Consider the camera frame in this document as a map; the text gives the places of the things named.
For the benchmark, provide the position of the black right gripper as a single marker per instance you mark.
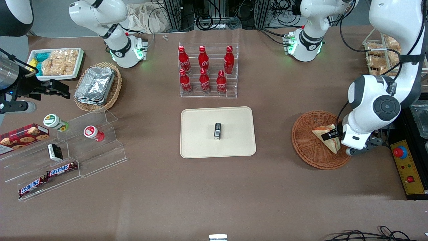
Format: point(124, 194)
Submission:
point(29, 85)

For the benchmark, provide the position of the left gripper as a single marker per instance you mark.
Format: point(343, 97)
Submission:
point(331, 135)

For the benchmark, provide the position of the triangular sandwich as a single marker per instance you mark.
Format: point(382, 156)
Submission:
point(331, 145)

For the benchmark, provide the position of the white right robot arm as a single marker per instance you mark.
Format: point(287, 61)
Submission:
point(100, 16)

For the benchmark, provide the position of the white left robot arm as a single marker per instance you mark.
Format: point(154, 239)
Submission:
point(388, 20)

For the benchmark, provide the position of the brown round wicker basket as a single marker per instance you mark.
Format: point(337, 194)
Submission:
point(307, 147)

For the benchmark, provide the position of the white rectangular snack tray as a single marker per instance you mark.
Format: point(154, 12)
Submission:
point(79, 62)

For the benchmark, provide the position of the light oval wicker basket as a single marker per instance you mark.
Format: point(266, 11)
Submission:
point(115, 90)

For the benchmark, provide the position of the beige plastic tray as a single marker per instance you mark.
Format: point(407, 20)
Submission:
point(200, 140)

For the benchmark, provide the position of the teal snack packet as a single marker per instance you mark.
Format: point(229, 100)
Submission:
point(42, 56)
point(38, 69)

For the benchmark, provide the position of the green lid sunflower cup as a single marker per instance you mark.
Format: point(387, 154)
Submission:
point(53, 121)

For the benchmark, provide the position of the clear cracker snack bag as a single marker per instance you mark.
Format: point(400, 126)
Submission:
point(60, 62)

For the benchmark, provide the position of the yellow snack packet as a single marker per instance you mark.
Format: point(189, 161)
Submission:
point(32, 63)

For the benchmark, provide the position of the aluminium foil container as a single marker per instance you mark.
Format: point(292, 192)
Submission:
point(95, 83)
point(90, 102)

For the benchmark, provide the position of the red tartan cookie box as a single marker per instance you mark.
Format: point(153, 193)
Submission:
point(23, 137)

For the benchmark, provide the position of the red lid strawberry cup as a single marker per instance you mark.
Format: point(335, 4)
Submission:
point(92, 132)

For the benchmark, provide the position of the black box with white label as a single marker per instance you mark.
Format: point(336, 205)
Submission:
point(55, 152)

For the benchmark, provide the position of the red emergency stop button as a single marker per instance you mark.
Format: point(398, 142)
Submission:
point(400, 152)

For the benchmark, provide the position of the black equipment base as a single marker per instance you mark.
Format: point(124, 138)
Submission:
point(406, 124)

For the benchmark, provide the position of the Snickers chocolate bar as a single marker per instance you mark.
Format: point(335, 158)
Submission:
point(32, 186)
point(62, 169)

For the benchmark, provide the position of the clear acrylic step shelf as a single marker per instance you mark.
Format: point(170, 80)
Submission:
point(100, 157)

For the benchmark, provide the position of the clear wafer snack pack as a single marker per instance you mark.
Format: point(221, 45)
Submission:
point(376, 61)
point(393, 43)

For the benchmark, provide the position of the yellow control box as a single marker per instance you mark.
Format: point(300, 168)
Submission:
point(409, 167)

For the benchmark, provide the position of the clear plastic container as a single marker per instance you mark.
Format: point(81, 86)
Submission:
point(420, 120)

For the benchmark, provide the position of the clear acrylic bottle rack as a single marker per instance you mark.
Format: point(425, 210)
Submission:
point(234, 83)

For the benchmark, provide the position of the small black box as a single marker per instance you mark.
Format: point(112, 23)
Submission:
point(217, 131)

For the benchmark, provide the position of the white cloth bag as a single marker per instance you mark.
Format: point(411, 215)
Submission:
point(147, 18)

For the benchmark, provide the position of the red cola bottle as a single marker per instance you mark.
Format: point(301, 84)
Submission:
point(203, 59)
point(229, 61)
point(185, 83)
point(221, 83)
point(204, 83)
point(183, 60)

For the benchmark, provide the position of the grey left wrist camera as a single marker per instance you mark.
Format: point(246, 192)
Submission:
point(362, 149)

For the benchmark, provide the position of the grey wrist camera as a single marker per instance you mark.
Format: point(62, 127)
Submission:
point(362, 149)
point(16, 107)

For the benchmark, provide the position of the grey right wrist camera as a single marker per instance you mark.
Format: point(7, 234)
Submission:
point(16, 107)

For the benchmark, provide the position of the aluminium frame profile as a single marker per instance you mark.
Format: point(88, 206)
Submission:
point(262, 13)
point(172, 15)

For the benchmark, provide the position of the silver metal bracket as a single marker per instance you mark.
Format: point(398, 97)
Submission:
point(218, 237)

